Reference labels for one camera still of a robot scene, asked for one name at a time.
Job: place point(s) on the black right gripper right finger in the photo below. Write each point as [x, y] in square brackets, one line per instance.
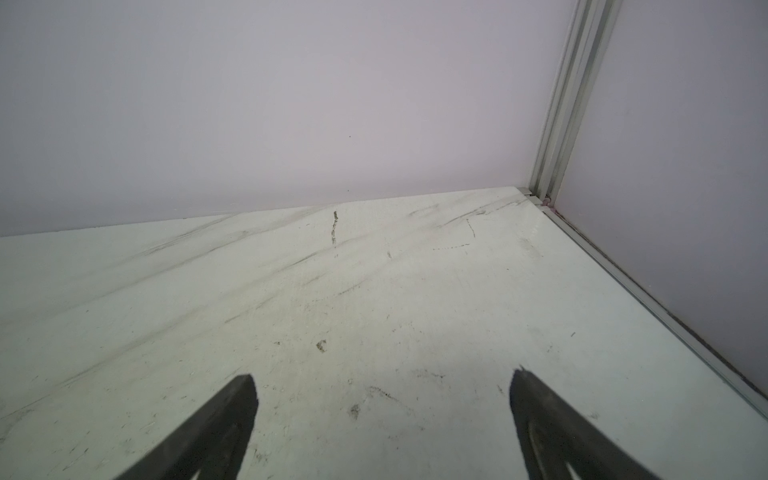
[557, 442]

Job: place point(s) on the aluminium frame post back right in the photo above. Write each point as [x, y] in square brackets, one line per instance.
[587, 40]

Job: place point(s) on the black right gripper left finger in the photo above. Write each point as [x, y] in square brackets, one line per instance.
[211, 443]

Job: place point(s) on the aluminium table edge rail right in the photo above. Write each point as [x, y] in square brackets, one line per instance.
[692, 341]

